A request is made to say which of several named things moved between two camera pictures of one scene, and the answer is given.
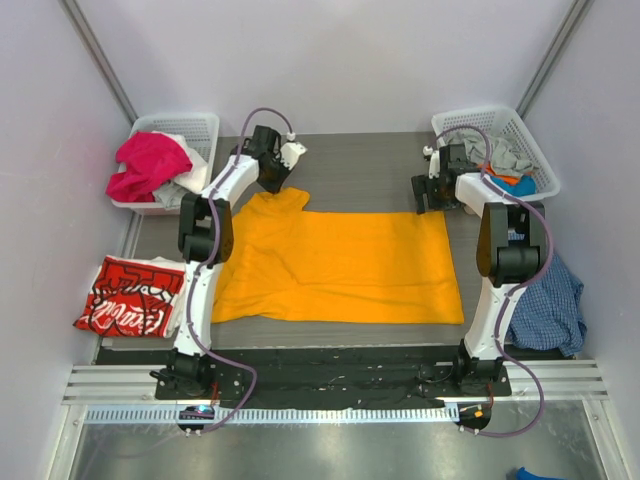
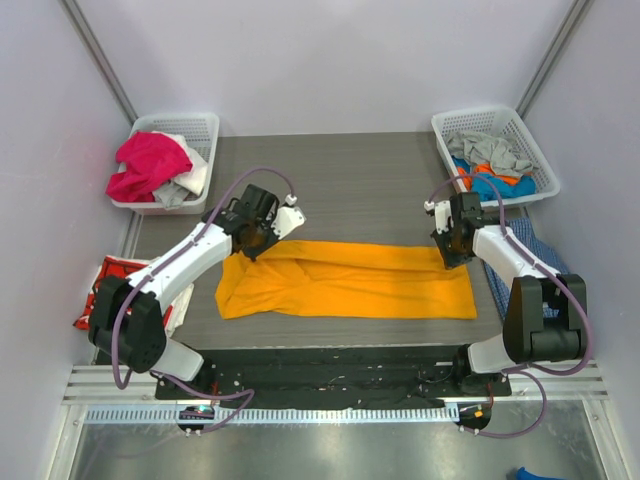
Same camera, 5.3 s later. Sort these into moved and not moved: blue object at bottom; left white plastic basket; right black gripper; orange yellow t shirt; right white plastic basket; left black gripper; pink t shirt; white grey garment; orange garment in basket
Moved: orange yellow t shirt; right black gripper; left black gripper
Not moved: right white plastic basket; orange garment in basket; blue object at bottom; left white plastic basket; white grey garment; pink t shirt
